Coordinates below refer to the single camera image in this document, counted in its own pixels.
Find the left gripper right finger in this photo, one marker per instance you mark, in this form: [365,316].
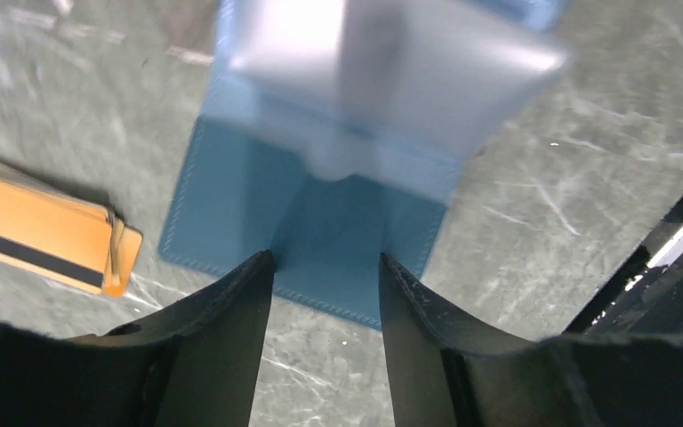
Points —
[448,368]

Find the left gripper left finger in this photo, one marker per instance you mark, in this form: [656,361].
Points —
[192,363]

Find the blue leather card holder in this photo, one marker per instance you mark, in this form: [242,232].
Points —
[335,131]

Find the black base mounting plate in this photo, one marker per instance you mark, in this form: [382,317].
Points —
[645,295]

